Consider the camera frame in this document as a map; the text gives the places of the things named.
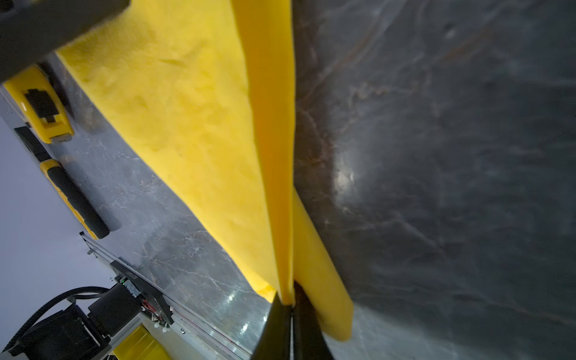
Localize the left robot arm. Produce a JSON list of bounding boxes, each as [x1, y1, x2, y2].
[[1, 1, 140, 359]]

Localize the yellow black pliers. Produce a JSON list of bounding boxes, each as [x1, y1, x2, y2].
[[13, 126, 110, 239]]

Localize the yellow paper napkin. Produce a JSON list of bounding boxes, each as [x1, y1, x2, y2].
[[57, 1, 353, 341]]

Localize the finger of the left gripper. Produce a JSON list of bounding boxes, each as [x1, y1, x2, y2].
[[1, 0, 130, 82]]

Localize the yellow tape measure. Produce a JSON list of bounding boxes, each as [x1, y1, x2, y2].
[[3, 64, 74, 144]]

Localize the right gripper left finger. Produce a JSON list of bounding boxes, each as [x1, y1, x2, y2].
[[250, 303, 293, 360]]

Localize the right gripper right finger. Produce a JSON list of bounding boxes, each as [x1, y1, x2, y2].
[[292, 283, 334, 360]]

